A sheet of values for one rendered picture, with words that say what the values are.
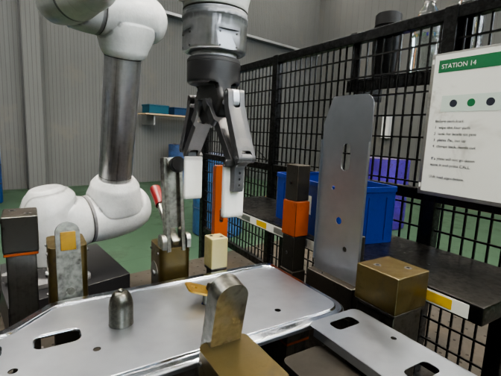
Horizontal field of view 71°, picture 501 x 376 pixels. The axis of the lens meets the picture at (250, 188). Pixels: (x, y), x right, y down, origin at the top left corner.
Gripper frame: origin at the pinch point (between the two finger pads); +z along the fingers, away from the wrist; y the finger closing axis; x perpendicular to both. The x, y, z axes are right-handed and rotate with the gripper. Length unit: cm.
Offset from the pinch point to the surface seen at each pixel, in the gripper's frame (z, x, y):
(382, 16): -43, 60, -22
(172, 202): 3.3, -0.6, -14.9
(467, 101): -18, 54, 7
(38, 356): 16.5, -22.9, 3.2
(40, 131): 6, -4, -758
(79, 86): -89, 71, -798
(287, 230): 12.3, 27.9, -16.2
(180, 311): 16.5, -4.7, 0.8
